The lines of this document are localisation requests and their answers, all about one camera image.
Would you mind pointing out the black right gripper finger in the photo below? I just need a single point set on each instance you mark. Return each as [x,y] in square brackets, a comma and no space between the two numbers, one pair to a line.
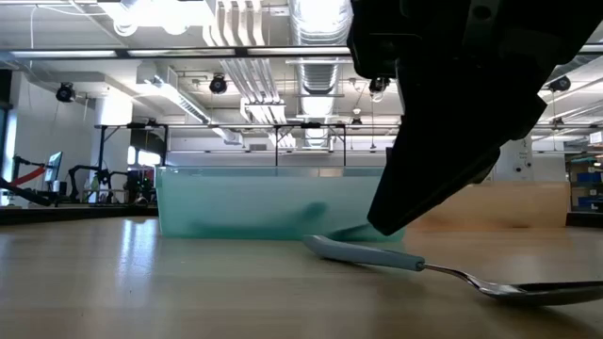
[447,155]
[490,167]

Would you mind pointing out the translucent green plastic bin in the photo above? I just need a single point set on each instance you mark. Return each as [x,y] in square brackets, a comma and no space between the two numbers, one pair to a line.
[259,202]

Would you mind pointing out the black ceiling spotlight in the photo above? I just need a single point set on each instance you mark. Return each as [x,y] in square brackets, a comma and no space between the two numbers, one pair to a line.
[379,85]
[66,92]
[218,85]
[561,84]

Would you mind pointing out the background storage shelving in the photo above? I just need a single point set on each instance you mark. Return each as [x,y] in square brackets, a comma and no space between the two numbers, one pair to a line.
[586,188]

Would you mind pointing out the black overhead beam with lights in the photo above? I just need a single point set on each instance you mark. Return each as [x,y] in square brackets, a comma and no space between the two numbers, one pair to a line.
[240,52]

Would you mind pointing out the white linear ceiling light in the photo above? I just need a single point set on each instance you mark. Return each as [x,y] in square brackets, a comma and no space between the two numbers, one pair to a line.
[179,99]

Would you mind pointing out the black background robot arms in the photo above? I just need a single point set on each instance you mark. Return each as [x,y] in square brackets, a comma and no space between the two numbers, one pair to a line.
[77,172]

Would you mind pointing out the slim background monitor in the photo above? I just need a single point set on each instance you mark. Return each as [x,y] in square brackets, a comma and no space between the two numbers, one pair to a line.
[53,167]

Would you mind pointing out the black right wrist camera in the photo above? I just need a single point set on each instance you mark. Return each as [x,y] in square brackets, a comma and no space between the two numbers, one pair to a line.
[374,37]

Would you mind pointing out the black background table frame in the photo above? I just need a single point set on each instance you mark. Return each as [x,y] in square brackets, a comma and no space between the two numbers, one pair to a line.
[311,125]

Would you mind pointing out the silver spiral air duct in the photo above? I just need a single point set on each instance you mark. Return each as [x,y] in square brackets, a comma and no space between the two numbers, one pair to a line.
[320,80]

